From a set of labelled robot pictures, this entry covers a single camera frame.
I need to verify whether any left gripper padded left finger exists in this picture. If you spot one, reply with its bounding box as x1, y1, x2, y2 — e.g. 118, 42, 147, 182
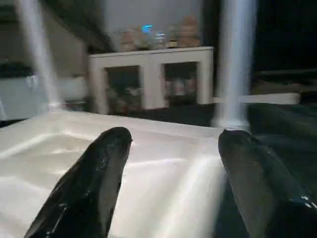
24, 127, 133, 238

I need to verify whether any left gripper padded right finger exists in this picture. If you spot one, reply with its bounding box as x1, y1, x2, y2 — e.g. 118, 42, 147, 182
218, 129, 317, 238

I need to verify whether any white plastic table leg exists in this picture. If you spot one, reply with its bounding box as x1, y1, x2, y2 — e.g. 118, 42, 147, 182
212, 0, 258, 130
14, 0, 62, 112

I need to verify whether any white plastic table top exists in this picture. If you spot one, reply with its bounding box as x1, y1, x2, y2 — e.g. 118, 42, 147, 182
0, 110, 233, 238

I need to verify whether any black work mat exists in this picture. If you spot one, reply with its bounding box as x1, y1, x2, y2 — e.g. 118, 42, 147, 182
0, 102, 317, 238

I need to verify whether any white glass-door cabinet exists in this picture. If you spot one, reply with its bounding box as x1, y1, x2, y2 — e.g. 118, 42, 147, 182
88, 46, 214, 116

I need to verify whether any brown teddy bear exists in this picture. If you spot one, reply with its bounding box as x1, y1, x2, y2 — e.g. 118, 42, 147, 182
177, 16, 202, 49

